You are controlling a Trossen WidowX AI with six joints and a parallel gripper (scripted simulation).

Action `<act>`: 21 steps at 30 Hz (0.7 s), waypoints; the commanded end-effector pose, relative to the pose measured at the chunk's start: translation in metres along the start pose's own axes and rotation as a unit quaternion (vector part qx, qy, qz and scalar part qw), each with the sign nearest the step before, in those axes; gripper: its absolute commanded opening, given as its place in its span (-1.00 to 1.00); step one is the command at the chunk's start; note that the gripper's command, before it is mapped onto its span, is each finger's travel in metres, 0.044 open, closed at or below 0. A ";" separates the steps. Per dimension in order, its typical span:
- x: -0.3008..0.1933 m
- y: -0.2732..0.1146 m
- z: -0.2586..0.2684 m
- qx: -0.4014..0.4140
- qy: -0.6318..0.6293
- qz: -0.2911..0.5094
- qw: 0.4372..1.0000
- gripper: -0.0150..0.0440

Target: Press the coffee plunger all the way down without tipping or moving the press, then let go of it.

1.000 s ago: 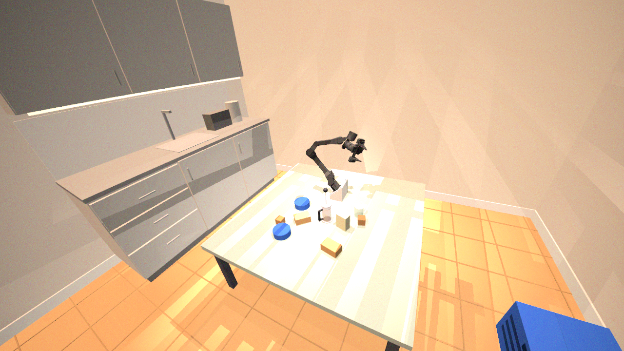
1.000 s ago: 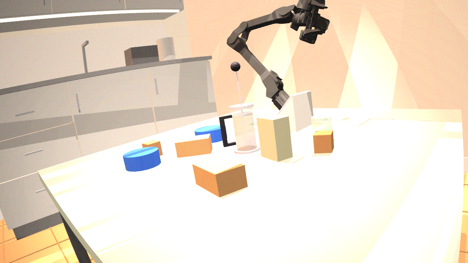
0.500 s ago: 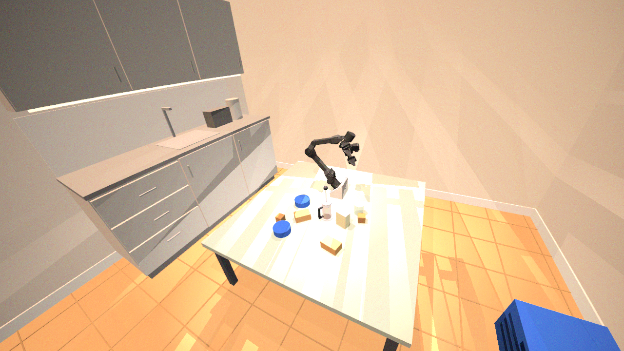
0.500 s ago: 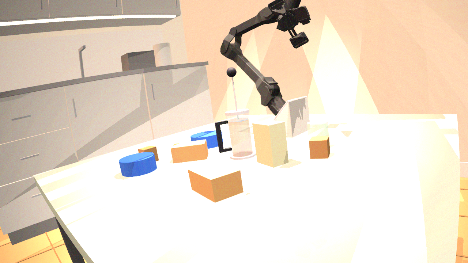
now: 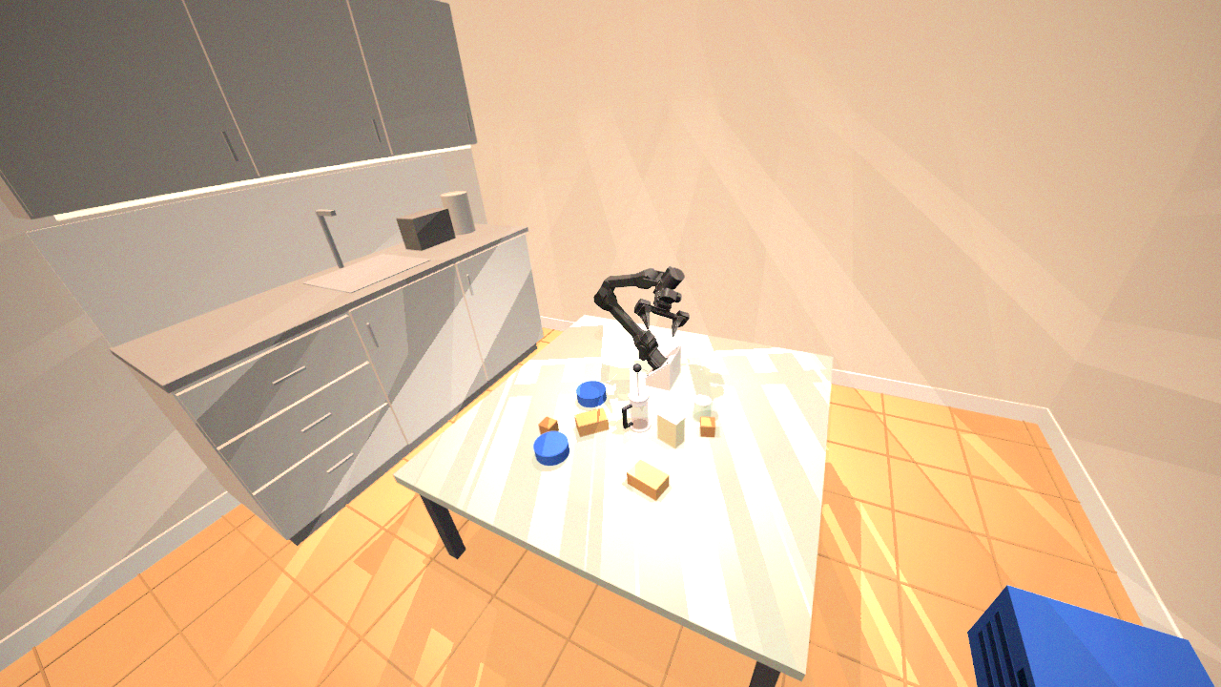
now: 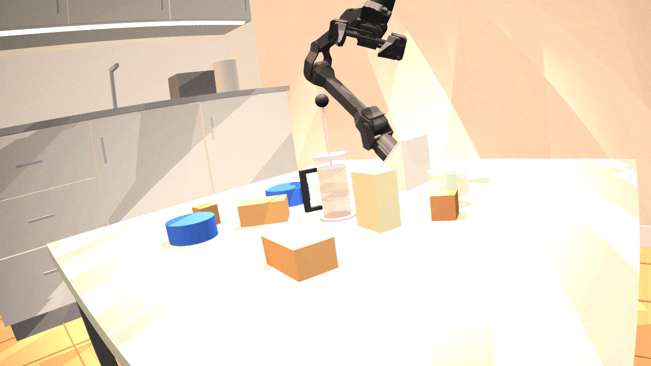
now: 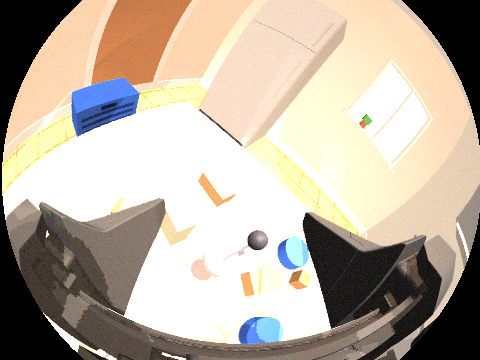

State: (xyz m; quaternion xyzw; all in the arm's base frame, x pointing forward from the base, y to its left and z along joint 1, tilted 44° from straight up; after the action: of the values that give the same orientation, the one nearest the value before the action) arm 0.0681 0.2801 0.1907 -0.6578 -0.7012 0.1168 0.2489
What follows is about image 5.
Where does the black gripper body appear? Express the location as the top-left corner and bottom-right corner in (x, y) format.
(632, 293), (690, 327)

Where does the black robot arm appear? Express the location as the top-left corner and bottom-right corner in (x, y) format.
(593, 266), (685, 371)

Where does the blue short cylinder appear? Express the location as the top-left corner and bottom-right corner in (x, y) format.
(576, 381), (607, 408)
(534, 431), (569, 466)

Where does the glass coffee press with plunger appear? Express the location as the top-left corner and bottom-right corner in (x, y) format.
(621, 364), (651, 433)

